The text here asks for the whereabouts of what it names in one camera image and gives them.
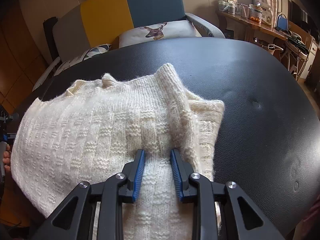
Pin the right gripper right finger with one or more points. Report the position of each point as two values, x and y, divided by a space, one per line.
181 171

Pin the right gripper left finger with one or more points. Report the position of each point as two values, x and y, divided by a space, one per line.
134 173

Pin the cream knitted sweater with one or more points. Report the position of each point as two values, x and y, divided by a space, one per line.
90 131

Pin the person's left hand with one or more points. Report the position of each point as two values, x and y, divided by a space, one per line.
7 159

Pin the triangle pattern cushion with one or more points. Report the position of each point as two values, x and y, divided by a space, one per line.
101 49

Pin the colour block armchair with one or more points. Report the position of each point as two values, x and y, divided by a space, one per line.
96 22

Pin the deer print cushion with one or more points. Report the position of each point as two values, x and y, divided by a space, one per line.
160 31

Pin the wooden side table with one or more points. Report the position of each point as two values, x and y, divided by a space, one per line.
291 45

